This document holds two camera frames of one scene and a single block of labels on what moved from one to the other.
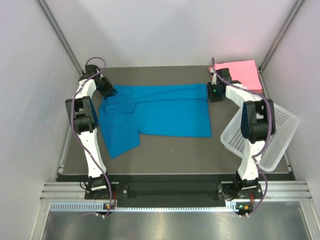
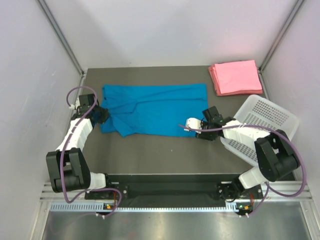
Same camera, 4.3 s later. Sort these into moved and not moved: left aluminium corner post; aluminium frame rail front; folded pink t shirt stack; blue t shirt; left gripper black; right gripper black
Moved: right gripper black; left gripper black; blue t shirt
Not moved: left aluminium corner post; folded pink t shirt stack; aluminium frame rail front
